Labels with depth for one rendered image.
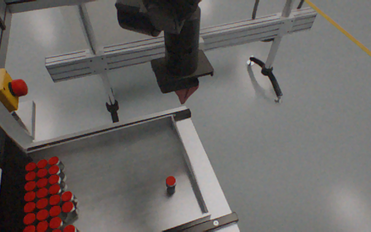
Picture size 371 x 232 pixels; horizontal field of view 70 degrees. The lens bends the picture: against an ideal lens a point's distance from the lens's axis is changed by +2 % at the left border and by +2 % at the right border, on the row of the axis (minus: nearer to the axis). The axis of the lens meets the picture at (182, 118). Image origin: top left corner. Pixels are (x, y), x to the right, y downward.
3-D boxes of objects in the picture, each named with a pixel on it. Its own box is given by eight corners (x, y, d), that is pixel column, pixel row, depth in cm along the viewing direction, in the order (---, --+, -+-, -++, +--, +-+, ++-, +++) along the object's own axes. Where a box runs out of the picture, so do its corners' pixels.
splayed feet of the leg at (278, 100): (275, 105, 188) (281, 91, 177) (244, 62, 218) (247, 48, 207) (284, 102, 190) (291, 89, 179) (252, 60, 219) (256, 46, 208)
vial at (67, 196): (69, 210, 54) (61, 202, 50) (68, 201, 55) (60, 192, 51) (80, 207, 54) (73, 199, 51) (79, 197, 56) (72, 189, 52)
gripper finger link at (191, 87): (155, 96, 56) (151, 61, 48) (187, 88, 57) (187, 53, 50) (164, 119, 52) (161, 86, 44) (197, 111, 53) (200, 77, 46)
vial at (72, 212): (70, 221, 53) (61, 214, 49) (69, 211, 54) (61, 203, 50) (81, 218, 53) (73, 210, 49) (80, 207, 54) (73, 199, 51)
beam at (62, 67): (54, 83, 141) (45, 65, 132) (53, 73, 146) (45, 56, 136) (309, 30, 171) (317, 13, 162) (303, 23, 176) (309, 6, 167)
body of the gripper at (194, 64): (150, 67, 49) (146, 33, 43) (201, 56, 51) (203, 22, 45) (159, 91, 45) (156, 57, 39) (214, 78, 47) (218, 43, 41)
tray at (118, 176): (31, 282, 46) (22, 280, 44) (34, 159, 61) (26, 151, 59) (210, 219, 53) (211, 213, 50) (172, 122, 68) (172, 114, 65)
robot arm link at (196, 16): (192, 18, 35) (206, -2, 39) (147, 7, 37) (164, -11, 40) (191, 58, 41) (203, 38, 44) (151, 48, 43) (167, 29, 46)
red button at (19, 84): (11, 102, 60) (2, 89, 57) (13, 89, 62) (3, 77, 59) (29, 98, 61) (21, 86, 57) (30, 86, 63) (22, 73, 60)
